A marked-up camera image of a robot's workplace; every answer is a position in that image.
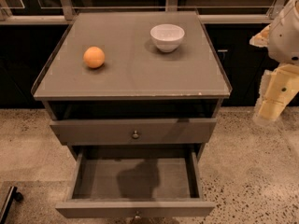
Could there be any grey drawer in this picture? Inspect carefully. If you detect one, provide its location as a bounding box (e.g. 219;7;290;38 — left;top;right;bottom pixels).
50;119;216;146
56;147;215;218

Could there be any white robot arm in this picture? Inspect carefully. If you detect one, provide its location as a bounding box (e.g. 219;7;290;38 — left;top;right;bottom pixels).
249;0;299;126

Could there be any grey top drawer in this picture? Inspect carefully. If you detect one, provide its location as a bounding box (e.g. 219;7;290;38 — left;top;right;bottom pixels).
50;119;216;146

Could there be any grey drawer cabinet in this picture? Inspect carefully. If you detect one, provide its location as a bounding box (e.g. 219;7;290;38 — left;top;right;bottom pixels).
30;10;233;161

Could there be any white ceramic bowl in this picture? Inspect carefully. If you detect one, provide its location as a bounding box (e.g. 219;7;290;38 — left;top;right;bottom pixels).
149;24;185;52

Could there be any orange fruit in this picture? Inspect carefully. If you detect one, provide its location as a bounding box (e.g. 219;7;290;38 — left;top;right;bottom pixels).
83;47;105;68

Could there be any black wheeled cart base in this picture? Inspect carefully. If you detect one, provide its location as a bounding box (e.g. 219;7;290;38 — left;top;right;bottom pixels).
0;186;23;224

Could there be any metal window frame rail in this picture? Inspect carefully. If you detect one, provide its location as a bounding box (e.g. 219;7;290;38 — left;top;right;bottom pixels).
0;0;290;24

